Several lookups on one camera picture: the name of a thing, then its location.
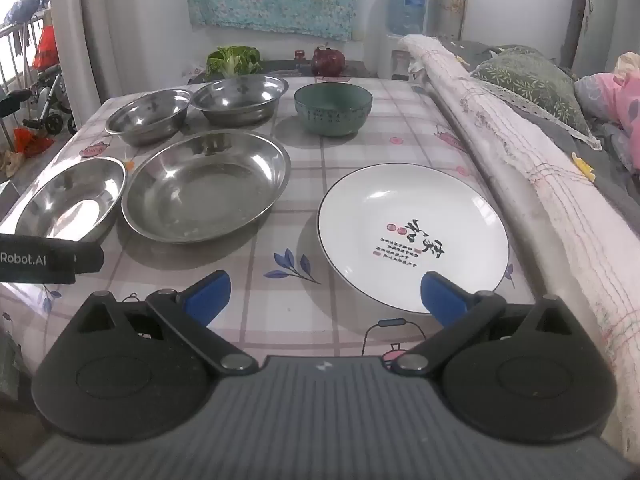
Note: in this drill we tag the red plastic bag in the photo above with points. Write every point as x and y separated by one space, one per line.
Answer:
46 47
30 141

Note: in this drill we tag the green ceramic bowl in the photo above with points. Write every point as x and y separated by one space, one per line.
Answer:
332 110

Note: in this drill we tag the yellow paper tag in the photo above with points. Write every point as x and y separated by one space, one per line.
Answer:
584 167

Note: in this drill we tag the beige crumpled bag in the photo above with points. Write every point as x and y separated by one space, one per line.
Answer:
12 164

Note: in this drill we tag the dark blue hanging cloth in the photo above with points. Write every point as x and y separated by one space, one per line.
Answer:
25 7

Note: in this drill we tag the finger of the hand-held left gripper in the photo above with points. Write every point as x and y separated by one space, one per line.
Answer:
90 258

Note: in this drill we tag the white printed ceramic plate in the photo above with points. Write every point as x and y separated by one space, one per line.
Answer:
400 200

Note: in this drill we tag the white water dispenser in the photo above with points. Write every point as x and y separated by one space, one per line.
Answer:
400 57

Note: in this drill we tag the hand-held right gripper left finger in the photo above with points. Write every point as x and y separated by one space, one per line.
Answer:
207 297

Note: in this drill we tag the grey wardrobe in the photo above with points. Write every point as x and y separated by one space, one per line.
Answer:
607 5

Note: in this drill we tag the metal railing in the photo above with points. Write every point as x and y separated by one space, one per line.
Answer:
12 70

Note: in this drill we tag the large shallow steel plate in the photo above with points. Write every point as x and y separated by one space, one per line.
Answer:
205 190

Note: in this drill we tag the small jar with red lid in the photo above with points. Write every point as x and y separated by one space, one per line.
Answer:
300 55

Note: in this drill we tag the blue water jug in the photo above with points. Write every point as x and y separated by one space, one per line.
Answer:
407 2

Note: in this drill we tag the deep steel plate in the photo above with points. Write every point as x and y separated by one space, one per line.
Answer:
70 200

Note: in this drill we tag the medium steel bowl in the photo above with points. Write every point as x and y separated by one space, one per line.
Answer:
240 97

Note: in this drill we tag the green patterned pillow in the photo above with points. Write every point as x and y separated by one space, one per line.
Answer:
535 85

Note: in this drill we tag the pink blanket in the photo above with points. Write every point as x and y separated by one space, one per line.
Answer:
617 95

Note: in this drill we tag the white curtain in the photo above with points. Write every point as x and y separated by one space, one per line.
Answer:
90 35

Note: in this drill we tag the tall printed carton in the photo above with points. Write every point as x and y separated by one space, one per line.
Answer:
450 12

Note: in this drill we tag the red onion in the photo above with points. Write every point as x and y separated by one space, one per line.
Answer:
327 61

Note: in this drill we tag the green cabbage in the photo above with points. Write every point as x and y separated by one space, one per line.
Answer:
232 60

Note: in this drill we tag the rolled white quilt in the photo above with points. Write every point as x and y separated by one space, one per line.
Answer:
525 150

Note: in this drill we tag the small steel bowl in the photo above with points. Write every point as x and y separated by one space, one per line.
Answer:
147 117

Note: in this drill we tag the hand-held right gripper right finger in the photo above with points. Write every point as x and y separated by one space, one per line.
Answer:
440 300

